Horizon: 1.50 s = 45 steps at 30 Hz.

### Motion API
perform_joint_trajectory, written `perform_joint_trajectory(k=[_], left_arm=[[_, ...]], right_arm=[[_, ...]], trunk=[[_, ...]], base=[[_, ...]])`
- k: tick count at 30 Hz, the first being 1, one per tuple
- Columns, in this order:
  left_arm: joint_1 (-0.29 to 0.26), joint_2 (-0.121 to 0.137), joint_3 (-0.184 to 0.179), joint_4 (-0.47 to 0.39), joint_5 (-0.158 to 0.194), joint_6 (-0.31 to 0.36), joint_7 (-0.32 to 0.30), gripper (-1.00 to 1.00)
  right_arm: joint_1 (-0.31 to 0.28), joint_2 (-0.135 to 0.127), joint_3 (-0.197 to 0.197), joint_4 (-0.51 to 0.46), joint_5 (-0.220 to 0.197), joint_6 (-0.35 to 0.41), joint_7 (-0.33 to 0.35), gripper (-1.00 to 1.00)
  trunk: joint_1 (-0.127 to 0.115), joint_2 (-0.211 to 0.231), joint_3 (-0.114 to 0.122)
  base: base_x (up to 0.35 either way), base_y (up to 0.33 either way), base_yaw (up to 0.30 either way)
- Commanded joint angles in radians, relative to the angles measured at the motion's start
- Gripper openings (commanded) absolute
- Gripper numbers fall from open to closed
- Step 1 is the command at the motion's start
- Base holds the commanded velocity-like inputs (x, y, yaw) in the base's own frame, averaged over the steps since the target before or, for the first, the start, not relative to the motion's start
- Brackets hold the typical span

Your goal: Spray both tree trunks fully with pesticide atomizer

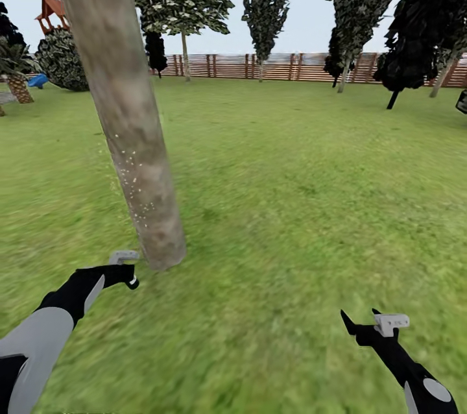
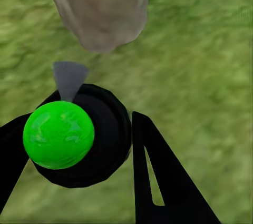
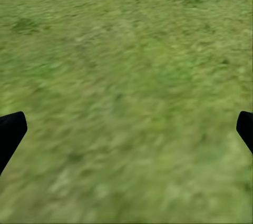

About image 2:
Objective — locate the tree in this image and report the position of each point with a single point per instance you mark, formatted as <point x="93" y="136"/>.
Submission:
<point x="102" y="25"/>

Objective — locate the pesticide atomizer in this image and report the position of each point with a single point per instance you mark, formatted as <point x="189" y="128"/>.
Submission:
<point x="81" y="134"/>

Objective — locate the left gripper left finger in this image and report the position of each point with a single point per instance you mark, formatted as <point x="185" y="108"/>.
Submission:
<point x="13" y="156"/>

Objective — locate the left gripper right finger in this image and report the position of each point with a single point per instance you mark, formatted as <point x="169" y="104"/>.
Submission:
<point x="184" y="204"/>

